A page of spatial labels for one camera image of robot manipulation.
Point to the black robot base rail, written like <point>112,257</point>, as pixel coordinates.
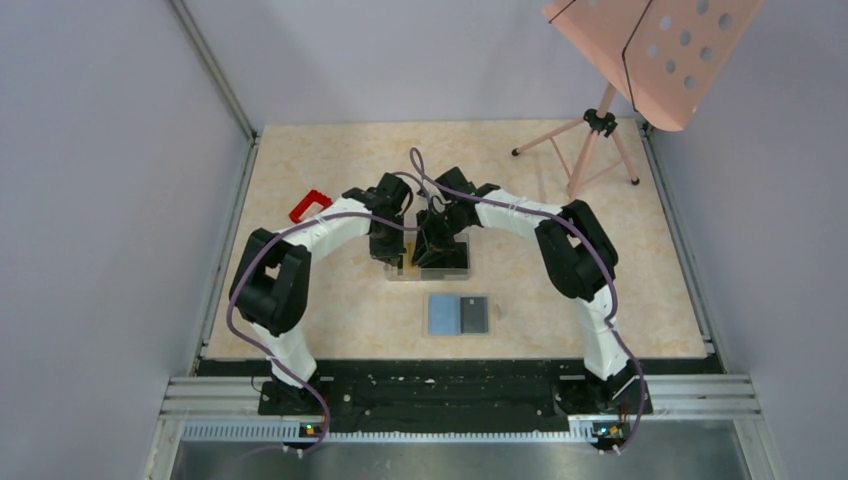
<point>442,396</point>

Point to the yellow card stack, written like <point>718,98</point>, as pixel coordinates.
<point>414,254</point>

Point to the beige leather card holder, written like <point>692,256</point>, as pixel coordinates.
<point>458,315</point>

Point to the clear plastic card box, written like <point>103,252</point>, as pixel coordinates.
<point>427,275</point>

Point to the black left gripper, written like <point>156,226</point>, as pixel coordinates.
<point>389,254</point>

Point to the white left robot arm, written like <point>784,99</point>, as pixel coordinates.
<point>269,294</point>

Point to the black card stack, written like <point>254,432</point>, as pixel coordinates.
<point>457,258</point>

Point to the pink music stand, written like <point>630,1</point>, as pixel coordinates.
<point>661,56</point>

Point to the red plastic frame block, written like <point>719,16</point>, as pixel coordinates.
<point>312,203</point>

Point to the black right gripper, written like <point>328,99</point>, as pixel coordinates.
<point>430,245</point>

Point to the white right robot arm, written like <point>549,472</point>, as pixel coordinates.
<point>577,254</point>

